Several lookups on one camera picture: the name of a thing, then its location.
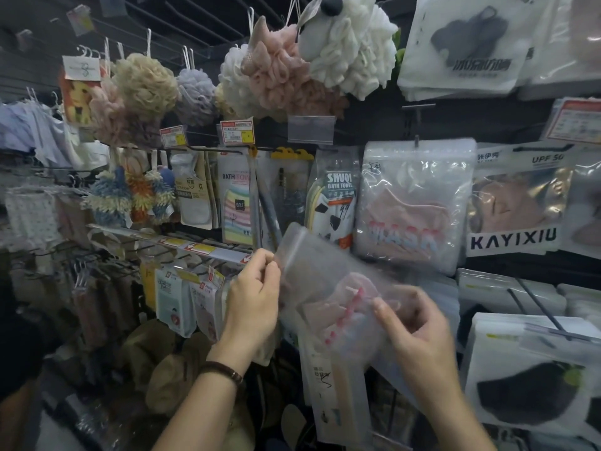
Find dark beaded bracelet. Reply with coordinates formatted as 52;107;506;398
199;360;245;389

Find black mask packet green sticker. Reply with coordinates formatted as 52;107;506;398
462;314;601;437

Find white fluffy item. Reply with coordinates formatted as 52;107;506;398
295;0;400;101

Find row of small white packets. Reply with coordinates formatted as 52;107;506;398
140;260;235;343

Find white bath mitt packet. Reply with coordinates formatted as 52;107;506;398
168;150;219;230

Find person's left hand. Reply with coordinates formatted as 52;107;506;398
206;248;282;376

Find white bath sponge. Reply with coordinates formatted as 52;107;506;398
217;44;257;120

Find pastel striped towel packet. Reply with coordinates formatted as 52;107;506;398
217;152;257;247

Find white dotted packets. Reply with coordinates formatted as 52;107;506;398
4;185;64;252

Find beige bath sponge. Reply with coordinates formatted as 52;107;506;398
112;53;179;123

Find cream cap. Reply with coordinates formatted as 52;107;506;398
145;333;217;417

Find row of pale hanging garments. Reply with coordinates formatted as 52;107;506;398
0;100;111;170

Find pale yellow tag holder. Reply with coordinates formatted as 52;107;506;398
65;4;95;37

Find clear tag holder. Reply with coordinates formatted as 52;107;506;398
287;115;337;146
523;323;601;346

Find clear packet pink mask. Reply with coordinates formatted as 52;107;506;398
352;138;478;277
274;222;423;367

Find white packet beige mask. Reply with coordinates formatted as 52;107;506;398
558;152;601;261

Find yellow orange cartoon sponge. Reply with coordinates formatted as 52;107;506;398
58;54;102;127

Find multicoloured bath sponge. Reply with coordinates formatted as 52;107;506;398
82;166;177;229

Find glossy packet pink mask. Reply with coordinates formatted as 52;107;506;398
516;0;601;101

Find black white towel packet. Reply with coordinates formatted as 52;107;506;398
305;147;360;252

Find row of clear long packets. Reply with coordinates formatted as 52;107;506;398
247;145;314;252

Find grey packet pink mask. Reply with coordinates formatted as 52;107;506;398
465;143;576;258

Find white price tag yellow corner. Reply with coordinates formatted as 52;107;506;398
219;118;256;146
542;97;601;146
159;125;188;148

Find row of translucent mask packets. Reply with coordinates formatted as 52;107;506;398
371;272;463;409

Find grey bath sponge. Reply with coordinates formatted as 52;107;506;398
174;68;219;127

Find row of brown hanging items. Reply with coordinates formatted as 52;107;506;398
70;265;140;351

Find beige cap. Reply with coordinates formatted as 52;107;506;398
124;319;179;386

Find person's right hand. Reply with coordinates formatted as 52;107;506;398
372;284;460;402

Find mauve bath sponge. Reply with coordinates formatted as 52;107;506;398
88;81;163;150

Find pink bath sponge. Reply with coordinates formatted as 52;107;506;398
242;16;351;120

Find white packet grey mask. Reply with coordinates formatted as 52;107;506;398
396;0;553;101

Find row of cream mask packets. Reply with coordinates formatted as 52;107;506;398
298;333;372;447

